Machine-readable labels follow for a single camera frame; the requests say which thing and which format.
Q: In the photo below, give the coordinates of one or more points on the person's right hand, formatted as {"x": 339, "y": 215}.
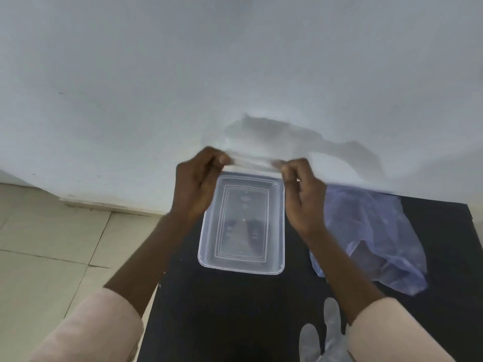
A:
{"x": 307, "y": 201}

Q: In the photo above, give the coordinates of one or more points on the person's left hand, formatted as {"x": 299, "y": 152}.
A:
{"x": 192, "y": 184}

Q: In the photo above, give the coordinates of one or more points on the person's left thumb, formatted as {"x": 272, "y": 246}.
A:
{"x": 220, "y": 162}

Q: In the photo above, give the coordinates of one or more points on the person's right thumb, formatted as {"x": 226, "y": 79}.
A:
{"x": 288, "y": 177}

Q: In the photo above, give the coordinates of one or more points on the thin clear plastic sheet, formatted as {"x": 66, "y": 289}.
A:
{"x": 252, "y": 162}

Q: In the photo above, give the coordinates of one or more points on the person's right forearm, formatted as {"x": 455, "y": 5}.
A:
{"x": 351, "y": 286}

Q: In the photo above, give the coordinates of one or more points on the person's left forearm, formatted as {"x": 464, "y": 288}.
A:
{"x": 139, "y": 267}

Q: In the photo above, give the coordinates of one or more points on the clear plastic food container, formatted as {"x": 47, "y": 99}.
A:
{"x": 241, "y": 226}

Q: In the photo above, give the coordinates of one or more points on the bluish translucent plastic bag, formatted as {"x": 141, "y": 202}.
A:
{"x": 377, "y": 237}

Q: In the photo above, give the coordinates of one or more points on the clear disposable plastic glove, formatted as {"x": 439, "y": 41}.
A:
{"x": 332, "y": 331}

